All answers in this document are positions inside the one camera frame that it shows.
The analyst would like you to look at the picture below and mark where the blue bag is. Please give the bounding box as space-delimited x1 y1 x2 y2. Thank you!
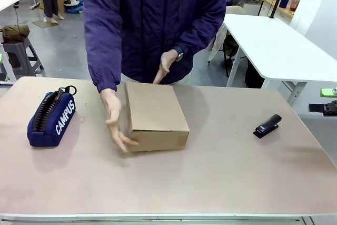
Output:
64 0 85 14

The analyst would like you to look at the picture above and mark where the wooden table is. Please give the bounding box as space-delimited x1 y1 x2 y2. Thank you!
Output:
254 0 294 19

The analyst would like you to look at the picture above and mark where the navy CAMPUS pencil case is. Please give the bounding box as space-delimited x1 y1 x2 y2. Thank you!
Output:
26 85 77 148

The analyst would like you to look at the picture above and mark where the person's right forearm purple sleeve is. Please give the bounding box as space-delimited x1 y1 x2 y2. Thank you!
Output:
83 0 125 94

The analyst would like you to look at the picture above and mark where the person torso purple jacket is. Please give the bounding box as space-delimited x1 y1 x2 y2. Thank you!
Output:
115 0 227 85

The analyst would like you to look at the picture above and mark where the olive green bag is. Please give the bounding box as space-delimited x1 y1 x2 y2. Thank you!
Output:
2 24 31 43

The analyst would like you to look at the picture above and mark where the small white desk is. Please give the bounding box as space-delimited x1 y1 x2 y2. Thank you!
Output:
0 0 22 13

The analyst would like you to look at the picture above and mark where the person's left hand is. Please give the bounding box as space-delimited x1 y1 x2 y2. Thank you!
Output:
152 50 180 85

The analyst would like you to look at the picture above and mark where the grey step stool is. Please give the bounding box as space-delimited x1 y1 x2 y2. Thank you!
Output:
2 37 46 78

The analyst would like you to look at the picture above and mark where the black stapler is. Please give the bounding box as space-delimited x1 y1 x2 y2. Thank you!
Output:
253 114 282 139

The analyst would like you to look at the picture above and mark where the person's right hand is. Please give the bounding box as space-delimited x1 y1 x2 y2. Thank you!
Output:
100 87 140 154

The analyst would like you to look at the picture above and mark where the brown cardboard box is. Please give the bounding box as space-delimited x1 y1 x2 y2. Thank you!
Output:
123 81 191 153

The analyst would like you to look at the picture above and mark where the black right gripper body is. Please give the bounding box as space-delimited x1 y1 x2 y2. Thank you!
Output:
323 99 337 118

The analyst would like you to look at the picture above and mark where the black pole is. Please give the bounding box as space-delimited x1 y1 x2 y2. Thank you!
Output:
269 0 285 19

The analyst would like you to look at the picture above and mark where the black wristwatch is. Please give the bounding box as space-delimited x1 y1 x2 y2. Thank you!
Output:
172 46 184 63

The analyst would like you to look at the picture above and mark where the person's left forearm purple sleeve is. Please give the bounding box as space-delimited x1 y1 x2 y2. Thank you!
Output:
172 0 227 64

